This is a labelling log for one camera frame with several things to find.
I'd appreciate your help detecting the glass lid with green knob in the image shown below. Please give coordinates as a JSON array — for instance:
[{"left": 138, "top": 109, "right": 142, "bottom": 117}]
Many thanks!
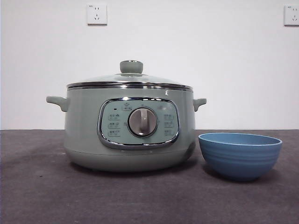
[{"left": 66, "top": 59, "right": 193, "bottom": 91}]

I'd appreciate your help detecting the pale green electric steamer pot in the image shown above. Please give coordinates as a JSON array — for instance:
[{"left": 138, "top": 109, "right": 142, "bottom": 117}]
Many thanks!
[{"left": 45, "top": 85, "right": 207, "bottom": 173}]

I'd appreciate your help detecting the blue ribbed bowl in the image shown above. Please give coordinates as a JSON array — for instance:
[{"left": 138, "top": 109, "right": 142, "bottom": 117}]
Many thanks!
[{"left": 198, "top": 132, "right": 284, "bottom": 182}]

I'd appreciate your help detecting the white wall socket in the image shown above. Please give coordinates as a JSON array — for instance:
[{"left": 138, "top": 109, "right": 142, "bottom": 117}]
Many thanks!
[
  {"left": 87, "top": 4, "right": 108, "bottom": 26},
  {"left": 284, "top": 5, "right": 299, "bottom": 27}
]

